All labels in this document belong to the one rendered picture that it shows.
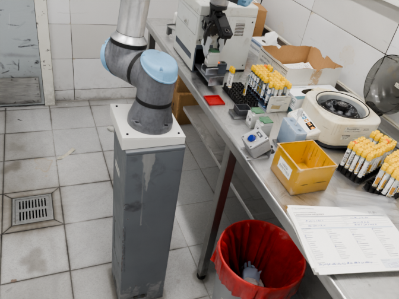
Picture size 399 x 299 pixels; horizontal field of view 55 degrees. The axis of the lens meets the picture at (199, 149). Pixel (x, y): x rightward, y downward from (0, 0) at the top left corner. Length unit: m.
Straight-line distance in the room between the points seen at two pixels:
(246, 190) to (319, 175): 0.95
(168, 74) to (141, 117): 0.16
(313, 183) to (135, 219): 0.64
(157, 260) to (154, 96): 0.76
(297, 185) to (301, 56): 0.92
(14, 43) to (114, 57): 1.76
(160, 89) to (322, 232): 0.61
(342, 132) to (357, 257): 0.51
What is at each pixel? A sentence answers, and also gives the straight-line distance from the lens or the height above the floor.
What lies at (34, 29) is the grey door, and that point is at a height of 0.59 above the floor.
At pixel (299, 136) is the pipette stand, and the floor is 0.96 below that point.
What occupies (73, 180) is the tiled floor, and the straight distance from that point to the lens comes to 2.43.
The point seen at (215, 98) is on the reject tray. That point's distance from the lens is 1.57.
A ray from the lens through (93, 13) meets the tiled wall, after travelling 2.95.
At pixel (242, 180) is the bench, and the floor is 0.27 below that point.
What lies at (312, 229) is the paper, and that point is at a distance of 1.07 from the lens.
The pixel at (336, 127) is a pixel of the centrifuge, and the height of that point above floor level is 0.97.
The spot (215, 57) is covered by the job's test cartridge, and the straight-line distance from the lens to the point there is 1.63.
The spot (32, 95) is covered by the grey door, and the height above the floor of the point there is 0.09.
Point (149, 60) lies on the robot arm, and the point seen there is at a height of 1.14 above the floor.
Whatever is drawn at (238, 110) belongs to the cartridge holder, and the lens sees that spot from 1.44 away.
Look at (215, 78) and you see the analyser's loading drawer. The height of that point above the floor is 0.93.
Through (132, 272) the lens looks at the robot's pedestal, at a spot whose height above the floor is 0.25.
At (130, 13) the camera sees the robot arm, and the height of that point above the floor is 1.25.
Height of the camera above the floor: 1.61
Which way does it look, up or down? 36 degrees down
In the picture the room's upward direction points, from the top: 10 degrees clockwise
